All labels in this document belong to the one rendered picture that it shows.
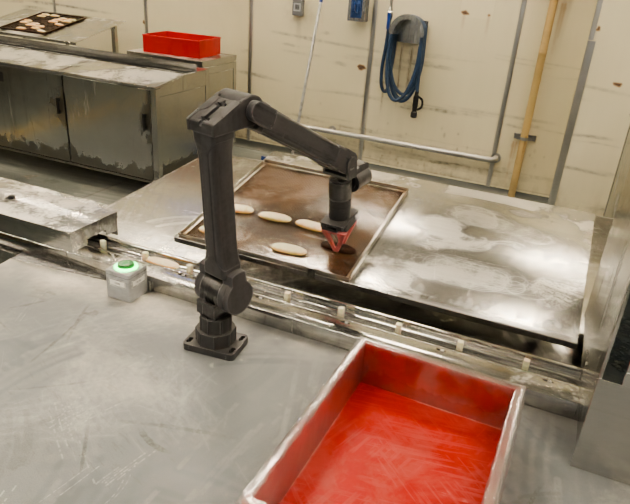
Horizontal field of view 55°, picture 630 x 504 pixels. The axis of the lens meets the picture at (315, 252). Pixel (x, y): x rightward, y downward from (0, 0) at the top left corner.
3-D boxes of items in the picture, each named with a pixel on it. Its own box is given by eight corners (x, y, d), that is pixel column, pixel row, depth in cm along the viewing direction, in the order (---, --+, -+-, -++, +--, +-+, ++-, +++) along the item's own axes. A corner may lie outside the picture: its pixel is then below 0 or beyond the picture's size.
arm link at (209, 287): (196, 317, 131) (213, 327, 128) (196, 275, 126) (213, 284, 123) (228, 302, 137) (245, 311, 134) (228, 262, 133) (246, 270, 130)
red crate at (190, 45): (142, 51, 476) (141, 33, 471) (167, 47, 507) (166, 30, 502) (199, 58, 462) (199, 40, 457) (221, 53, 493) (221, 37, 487)
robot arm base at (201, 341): (181, 349, 131) (232, 362, 128) (180, 316, 128) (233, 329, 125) (200, 329, 139) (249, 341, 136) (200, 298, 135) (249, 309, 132)
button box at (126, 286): (105, 308, 150) (101, 268, 146) (126, 294, 157) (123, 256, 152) (132, 317, 148) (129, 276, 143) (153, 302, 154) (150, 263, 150)
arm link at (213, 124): (175, 97, 110) (213, 108, 104) (230, 84, 119) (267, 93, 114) (195, 304, 132) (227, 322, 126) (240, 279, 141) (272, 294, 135)
